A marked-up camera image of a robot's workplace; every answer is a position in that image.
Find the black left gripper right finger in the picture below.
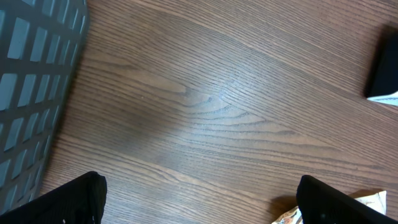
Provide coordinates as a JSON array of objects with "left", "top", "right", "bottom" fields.
[{"left": 296, "top": 175, "right": 397, "bottom": 224}]

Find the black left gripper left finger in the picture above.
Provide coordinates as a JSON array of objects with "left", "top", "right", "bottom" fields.
[{"left": 1, "top": 171, "right": 107, "bottom": 224}]

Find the white orange snack packet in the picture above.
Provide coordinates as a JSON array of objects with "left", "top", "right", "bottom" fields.
[{"left": 271, "top": 190, "right": 387, "bottom": 224}]

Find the white barcode scanner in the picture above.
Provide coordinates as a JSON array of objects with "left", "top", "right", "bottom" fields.
[{"left": 365, "top": 32, "right": 397, "bottom": 106}]

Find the dark grey plastic mesh basket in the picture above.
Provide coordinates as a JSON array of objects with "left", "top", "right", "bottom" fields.
[{"left": 1, "top": 0, "right": 90, "bottom": 213}]

